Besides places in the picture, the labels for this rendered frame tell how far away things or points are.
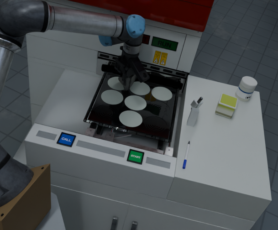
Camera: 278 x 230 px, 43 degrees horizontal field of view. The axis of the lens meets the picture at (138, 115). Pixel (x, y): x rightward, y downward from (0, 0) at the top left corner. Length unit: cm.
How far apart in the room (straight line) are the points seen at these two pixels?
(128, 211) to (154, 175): 27
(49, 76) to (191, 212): 102
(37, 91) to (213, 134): 103
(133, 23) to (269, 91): 250
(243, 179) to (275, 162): 159
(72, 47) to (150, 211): 86
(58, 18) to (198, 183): 73
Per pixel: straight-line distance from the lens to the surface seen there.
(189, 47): 166
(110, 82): 169
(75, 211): 160
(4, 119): 279
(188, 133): 143
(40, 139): 133
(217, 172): 135
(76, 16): 120
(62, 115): 162
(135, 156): 130
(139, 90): 167
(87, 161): 131
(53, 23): 118
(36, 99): 209
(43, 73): 195
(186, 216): 147
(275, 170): 289
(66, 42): 178
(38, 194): 115
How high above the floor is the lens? 195
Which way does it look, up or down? 43 degrees down
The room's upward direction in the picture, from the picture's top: 13 degrees clockwise
